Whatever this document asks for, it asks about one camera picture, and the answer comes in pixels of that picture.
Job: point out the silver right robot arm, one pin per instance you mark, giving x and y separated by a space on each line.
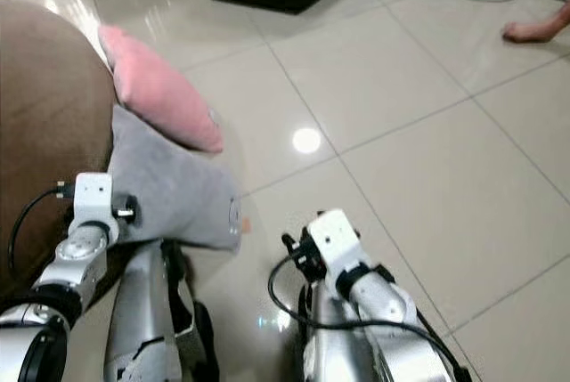
396 324

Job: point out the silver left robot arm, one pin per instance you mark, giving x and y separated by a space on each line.
28 342

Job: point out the grey pillow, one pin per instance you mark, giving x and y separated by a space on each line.
180 188

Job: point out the brown fabric sofa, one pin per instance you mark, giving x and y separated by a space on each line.
44 133

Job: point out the pink pillow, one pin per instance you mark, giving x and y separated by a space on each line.
160 88

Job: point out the silver left robot leg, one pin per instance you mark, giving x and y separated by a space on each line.
142 311

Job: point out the person's bare foot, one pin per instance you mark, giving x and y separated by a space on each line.
539 29

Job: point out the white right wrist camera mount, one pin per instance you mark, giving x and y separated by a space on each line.
334 239

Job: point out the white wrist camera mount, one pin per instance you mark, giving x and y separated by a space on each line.
334 239
92 199

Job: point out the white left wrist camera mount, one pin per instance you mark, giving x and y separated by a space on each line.
92 199

